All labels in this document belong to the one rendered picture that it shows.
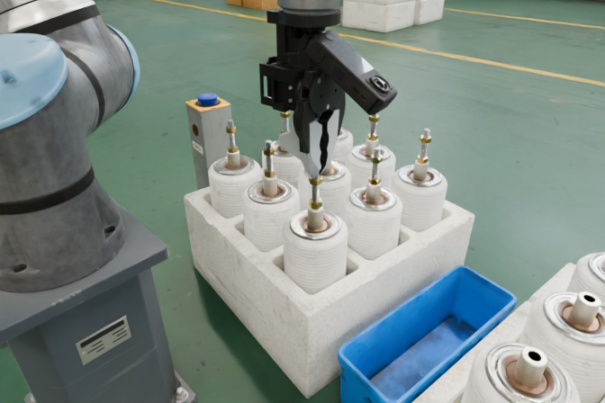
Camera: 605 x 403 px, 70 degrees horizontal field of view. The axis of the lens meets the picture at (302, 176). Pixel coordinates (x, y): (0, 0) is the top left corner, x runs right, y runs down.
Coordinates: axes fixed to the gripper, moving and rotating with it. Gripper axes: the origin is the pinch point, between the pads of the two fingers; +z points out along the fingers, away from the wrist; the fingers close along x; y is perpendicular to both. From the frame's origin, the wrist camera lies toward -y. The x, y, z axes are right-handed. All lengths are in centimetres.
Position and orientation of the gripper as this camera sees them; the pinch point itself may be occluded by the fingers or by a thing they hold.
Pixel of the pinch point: (320, 168)
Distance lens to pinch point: 58.6
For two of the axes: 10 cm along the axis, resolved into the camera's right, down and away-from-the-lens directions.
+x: -6.1, 3.8, -6.9
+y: -7.9, -3.0, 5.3
